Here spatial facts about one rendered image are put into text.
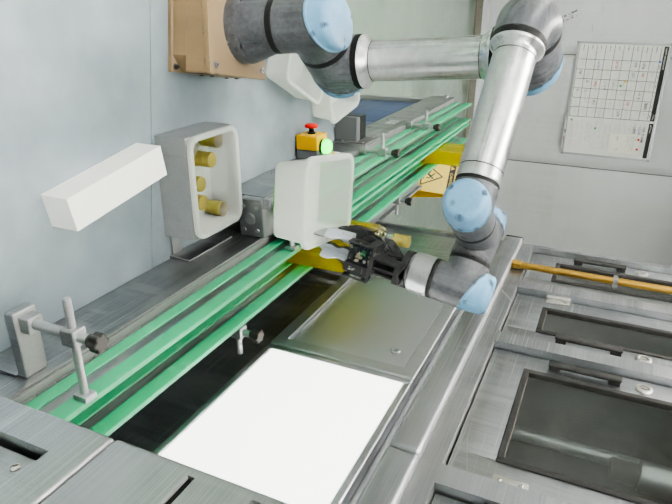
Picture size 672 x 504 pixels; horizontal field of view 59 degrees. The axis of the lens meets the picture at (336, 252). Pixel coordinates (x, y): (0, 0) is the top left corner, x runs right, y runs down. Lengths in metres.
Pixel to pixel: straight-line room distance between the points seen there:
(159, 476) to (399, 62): 0.99
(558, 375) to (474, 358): 0.18
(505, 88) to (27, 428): 0.84
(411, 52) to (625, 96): 5.95
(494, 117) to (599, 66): 6.12
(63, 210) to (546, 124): 6.53
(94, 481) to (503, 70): 0.86
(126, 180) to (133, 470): 0.70
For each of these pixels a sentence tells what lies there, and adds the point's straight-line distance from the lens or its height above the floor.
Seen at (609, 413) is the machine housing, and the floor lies 1.69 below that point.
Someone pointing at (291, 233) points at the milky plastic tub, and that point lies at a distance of 1.12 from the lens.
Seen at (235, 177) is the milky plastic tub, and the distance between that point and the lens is 1.40.
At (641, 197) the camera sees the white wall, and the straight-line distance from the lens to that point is 7.41.
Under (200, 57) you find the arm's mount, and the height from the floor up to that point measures 0.83.
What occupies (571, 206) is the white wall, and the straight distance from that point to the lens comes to 7.47.
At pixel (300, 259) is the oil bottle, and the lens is 1.51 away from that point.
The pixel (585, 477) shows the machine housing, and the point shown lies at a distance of 1.19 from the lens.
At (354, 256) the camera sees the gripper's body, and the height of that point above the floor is 1.20.
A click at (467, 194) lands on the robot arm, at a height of 1.41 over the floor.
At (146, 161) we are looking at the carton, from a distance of 1.20.
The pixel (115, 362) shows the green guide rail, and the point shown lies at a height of 0.92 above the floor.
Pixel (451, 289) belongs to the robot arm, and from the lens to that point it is 1.07.
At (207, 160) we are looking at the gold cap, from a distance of 1.35.
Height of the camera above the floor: 1.61
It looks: 23 degrees down
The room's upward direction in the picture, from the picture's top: 100 degrees clockwise
